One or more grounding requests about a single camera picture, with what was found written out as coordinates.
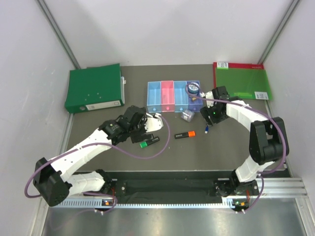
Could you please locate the purple drawer bin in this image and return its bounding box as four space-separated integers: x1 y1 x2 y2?
187 81 203 112

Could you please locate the blue lidded round jar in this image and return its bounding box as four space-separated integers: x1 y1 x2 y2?
187 82 200 97

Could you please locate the green transparent folder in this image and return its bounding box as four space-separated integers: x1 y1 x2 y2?
215 68 273 100

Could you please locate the pink drawer bin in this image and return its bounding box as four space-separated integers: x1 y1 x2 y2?
161 81 175 112

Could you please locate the light blue end drawer bin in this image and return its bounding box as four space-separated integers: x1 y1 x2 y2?
147 81 162 113

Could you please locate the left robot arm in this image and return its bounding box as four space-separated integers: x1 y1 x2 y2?
33 106 163 207

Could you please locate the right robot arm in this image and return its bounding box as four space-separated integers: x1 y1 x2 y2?
200 86 289 197

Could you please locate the green capped black highlighter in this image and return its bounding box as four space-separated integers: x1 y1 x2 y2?
140 137 160 148

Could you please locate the clear jar of paper clips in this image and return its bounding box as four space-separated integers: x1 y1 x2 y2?
181 109 195 122

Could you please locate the orange capped black highlighter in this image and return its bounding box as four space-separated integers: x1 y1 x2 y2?
174 131 196 139

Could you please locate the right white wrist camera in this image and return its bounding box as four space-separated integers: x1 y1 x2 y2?
200 91 215 108

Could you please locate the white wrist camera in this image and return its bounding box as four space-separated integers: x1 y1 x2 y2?
144 113 163 133
200 91 215 108

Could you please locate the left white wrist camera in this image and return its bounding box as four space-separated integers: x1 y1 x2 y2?
144 113 163 133

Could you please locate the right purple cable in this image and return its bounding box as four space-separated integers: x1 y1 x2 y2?
184 83 288 215

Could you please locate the purple cable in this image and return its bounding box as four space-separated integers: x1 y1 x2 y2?
24 114 171 217
184 83 288 215

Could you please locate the green ring binder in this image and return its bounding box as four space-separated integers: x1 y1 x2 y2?
64 63 126 114

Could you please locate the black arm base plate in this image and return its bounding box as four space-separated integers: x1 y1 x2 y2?
99 171 258 203

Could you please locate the slotted cable duct rail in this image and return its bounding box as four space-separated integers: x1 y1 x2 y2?
55 196 246 209

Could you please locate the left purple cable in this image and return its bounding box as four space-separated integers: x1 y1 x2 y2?
24 114 171 217

